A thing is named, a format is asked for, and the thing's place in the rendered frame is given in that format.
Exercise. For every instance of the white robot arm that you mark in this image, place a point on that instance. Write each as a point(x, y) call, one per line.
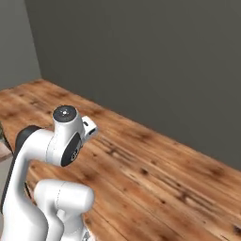
point(34, 147)

